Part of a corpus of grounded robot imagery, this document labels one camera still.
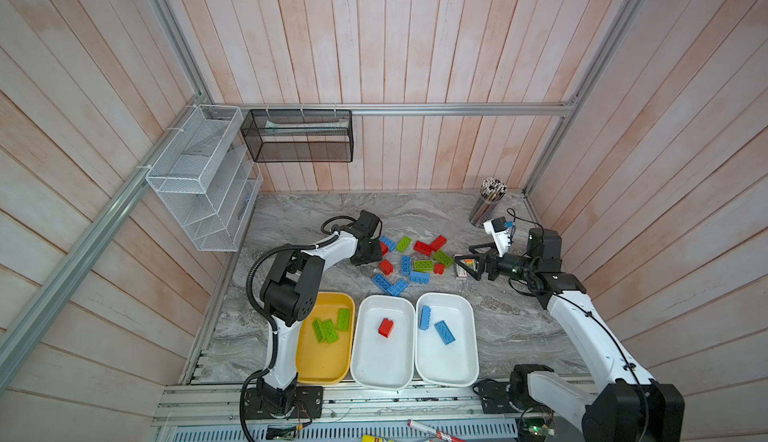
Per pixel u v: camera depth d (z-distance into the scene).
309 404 0.73
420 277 0.93
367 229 0.80
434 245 1.03
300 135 1.04
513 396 0.69
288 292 0.55
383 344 0.82
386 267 0.98
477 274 0.69
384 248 1.01
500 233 0.68
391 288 0.92
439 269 0.98
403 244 1.04
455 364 0.79
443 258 1.00
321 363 0.79
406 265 0.98
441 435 0.68
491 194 0.96
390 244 1.04
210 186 0.70
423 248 1.01
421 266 0.98
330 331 0.85
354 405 0.73
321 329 0.83
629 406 0.38
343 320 0.86
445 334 0.84
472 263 0.71
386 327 0.83
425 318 0.85
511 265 0.66
